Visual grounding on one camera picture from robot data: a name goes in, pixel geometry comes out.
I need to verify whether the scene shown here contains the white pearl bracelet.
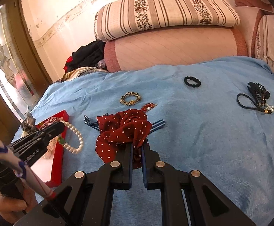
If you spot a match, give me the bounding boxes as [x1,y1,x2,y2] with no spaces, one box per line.
[59,119,84,155]

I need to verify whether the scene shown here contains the black sheer dotted scrunchie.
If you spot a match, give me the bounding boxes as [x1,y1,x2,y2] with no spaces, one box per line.
[21,113,38,134]

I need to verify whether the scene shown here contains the red gingham scrunchie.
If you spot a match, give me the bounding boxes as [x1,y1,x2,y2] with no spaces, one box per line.
[39,116,60,130]

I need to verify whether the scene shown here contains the red polka dot scrunchie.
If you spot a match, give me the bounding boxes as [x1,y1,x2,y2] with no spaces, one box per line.
[95,109,152,169]

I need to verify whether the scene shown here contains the gold chain bracelet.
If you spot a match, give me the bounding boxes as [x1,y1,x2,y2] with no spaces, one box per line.
[119,91,142,106]

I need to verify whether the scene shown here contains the white dotted scrunchie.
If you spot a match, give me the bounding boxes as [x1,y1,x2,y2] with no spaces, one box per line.
[43,137,57,159]

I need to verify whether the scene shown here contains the patterned sleeve forearm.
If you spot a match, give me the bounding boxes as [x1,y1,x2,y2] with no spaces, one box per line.
[0,140,55,200]

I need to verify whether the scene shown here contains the person left hand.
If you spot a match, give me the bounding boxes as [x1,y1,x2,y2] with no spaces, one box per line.
[0,184,38,225]

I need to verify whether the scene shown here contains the red cardboard box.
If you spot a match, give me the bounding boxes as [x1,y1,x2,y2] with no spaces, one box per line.
[30,109,70,188]

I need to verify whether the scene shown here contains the blue fleece blanket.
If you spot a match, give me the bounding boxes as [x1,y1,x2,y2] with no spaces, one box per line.
[31,57,274,225]

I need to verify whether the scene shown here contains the brown wooden glass door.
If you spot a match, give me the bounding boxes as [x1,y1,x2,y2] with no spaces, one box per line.
[0,0,53,123]

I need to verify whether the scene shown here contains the black elastic with pearls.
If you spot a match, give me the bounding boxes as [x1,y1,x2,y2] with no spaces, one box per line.
[236,93,274,114]

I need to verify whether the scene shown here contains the black hair claw clip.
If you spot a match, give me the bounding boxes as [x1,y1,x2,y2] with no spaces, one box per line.
[247,82,270,107]

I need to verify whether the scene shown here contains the black and red clothes pile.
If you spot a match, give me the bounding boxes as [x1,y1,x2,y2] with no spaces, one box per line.
[63,41,106,73]

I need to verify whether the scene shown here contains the pink bolster cushion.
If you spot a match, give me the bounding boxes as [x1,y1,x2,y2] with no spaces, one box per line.
[104,26,248,73]

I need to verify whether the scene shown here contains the right striped cushion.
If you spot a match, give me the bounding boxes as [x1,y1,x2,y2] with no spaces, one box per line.
[254,15,274,73]

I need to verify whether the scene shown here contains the striped floral cushion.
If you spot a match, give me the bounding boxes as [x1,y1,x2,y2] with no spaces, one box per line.
[94,0,241,42]

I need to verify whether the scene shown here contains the small red bead bracelet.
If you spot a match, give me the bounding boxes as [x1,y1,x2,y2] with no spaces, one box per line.
[140,102,158,112]

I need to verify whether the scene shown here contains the small black hair tie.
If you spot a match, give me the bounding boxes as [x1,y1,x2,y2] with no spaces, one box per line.
[183,76,202,88]

